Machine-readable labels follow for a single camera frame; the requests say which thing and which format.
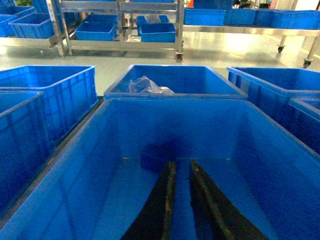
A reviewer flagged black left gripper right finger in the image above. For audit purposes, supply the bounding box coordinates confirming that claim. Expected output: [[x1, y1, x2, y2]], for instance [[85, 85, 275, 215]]
[[189, 160, 268, 240]]

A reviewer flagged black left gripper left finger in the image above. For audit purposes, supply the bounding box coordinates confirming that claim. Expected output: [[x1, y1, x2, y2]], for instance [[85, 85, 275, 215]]
[[121, 161, 176, 240]]

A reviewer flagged large blue bin front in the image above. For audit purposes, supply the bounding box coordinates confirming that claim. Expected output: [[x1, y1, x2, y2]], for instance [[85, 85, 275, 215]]
[[0, 98, 320, 240]]

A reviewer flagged blue bin right front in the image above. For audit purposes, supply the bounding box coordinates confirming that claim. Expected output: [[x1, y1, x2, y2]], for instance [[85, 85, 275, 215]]
[[289, 98, 320, 154]]

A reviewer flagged blue bin right rear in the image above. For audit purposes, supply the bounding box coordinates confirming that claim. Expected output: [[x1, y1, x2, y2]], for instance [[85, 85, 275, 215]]
[[227, 66, 320, 124]]

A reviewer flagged blue bin with plastic bag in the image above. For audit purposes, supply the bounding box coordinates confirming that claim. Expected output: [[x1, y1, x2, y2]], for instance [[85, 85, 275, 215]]
[[103, 64, 248, 100]]

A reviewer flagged blue bin left front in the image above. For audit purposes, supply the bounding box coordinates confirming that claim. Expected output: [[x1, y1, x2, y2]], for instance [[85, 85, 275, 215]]
[[0, 90, 54, 216]]

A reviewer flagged blue bin left rear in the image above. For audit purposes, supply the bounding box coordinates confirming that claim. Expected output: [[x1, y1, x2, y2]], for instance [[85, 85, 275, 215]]
[[0, 65, 99, 144]]

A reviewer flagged steel shelf cart background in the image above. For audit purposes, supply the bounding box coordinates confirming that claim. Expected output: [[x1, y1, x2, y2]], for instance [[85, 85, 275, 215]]
[[46, 0, 185, 63]]

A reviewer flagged clear plastic bag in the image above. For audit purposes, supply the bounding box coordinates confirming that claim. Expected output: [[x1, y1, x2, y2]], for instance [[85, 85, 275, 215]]
[[128, 75, 175, 95]]

